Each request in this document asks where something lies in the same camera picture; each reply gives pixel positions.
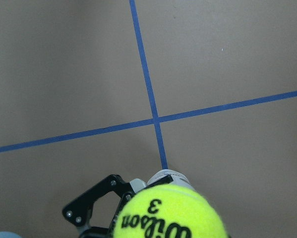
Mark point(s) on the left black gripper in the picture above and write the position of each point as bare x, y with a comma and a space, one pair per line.
79, 211

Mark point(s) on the yellow Wilson 3 tennis ball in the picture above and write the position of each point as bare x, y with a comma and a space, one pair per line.
169, 211

